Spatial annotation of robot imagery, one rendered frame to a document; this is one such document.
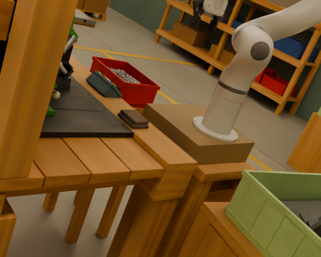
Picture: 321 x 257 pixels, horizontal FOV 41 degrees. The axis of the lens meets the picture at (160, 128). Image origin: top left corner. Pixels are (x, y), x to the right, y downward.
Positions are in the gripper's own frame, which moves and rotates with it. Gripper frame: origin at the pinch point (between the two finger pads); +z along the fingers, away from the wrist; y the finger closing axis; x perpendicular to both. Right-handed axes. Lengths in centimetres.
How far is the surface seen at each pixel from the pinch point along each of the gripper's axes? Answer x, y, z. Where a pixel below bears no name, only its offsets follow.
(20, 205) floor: 70, -9, 130
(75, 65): 55, -10, 40
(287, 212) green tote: -61, -4, 35
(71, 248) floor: 32, 3, 130
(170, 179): -26, -15, 46
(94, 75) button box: 35, -13, 36
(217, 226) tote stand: -44, -6, 53
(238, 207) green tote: -45, -1, 45
